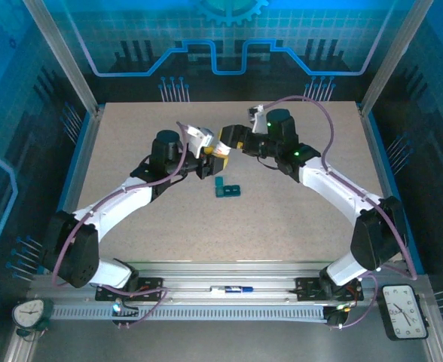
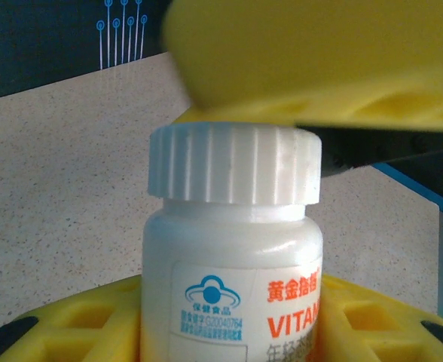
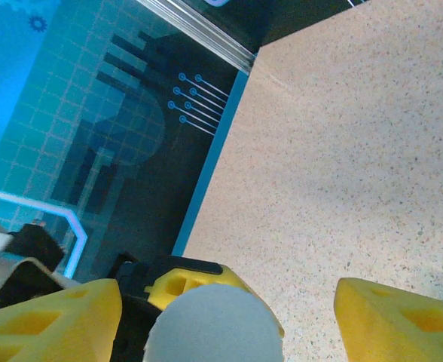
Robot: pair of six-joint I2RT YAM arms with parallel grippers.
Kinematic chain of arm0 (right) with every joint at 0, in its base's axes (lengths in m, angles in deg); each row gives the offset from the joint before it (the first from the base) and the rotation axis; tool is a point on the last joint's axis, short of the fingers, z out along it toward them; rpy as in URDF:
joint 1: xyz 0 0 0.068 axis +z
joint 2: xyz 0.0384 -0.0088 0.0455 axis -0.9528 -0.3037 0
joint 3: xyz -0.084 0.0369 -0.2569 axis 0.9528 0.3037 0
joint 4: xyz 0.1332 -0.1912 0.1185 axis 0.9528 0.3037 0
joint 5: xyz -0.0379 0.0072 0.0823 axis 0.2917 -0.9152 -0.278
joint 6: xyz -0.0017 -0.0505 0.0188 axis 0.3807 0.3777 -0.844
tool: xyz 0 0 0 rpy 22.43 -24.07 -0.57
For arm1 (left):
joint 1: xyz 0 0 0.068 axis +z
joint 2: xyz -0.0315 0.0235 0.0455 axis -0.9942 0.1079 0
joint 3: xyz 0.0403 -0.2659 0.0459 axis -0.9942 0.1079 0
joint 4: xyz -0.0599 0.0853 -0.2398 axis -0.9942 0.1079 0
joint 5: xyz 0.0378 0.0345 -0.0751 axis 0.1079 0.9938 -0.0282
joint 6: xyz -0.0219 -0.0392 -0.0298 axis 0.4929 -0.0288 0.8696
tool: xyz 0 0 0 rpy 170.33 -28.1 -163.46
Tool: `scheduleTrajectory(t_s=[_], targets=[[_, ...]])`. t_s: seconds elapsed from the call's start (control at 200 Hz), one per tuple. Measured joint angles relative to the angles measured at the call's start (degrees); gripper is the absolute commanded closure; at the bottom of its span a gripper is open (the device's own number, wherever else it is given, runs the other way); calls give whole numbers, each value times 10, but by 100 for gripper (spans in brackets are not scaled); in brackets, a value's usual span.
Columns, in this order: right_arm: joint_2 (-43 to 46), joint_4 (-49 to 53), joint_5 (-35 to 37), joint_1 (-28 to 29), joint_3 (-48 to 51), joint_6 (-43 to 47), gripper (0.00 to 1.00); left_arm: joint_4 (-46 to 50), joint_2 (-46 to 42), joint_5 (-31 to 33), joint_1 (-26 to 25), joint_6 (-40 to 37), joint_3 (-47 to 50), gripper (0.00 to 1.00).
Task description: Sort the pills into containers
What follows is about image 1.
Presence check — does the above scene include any teal pill organizer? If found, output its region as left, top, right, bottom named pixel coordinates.
left=212, top=175, right=243, bottom=199

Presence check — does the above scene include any blue table side strip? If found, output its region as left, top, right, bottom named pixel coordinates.
left=367, top=111, right=425, bottom=275

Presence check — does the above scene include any blue white marker pen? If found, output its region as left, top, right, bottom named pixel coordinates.
left=210, top=285, right=255, bottom=295

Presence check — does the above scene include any round green alarm clock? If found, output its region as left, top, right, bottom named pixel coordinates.
left=11, top=296, right=56, bottom=339

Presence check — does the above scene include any black rectangular clock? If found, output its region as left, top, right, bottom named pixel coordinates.
left=379, top=284, right=430, bottom=342

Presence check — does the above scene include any white left camera mount bracket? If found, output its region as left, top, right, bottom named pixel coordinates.
left=185, top=125, right=207, bottom=159

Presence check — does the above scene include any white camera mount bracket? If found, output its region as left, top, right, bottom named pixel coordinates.
left=185, top=125, right=207, bottom=159
left=252, top=104, right=270, bottom=133

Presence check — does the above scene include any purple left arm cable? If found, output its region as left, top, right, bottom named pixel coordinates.
left=50, top=121, right=170, bottom=330

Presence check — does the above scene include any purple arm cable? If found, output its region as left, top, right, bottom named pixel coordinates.
left=50, top=121, right=170, bottom=330
left=264, top=95, right=418, bottom=330

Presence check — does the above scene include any white right camera mount bracket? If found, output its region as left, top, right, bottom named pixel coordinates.
left=252, top=104, right=270, bottom=133

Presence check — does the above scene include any thin black right gripper wire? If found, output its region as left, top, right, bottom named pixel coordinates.
left=255, top=154, right=283, bottom=171

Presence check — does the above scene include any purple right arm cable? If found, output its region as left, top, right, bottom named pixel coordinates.
left=264, top=95, right=418, bottom=330

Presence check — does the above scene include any aluminium table side rail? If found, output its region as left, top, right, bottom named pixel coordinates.
left=356, top=103, right=414, bottom=275
left=42, top=107, right=104, bottom=275

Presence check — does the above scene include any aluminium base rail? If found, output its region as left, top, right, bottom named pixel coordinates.
left=29, top=262, right=429, bottom=305

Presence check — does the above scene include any aluminium frame post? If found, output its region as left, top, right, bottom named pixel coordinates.
left=359, top=0, right=435, bottom=114
left=22, top=0, right=101, bottom=114

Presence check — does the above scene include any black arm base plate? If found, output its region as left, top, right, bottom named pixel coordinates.
left=95, top=277, right=165, bottom=302
left=295, top=277, right=364, bottom=302

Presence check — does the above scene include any slotted grey cable duct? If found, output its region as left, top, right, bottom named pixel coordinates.
left=50, top=304, right=330, bottom=322

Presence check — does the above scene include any black cable clamp block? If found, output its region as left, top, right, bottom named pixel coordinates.
left=325, top=303, right=353, bottom=329
left=110, top=297, right=140, bottom=329

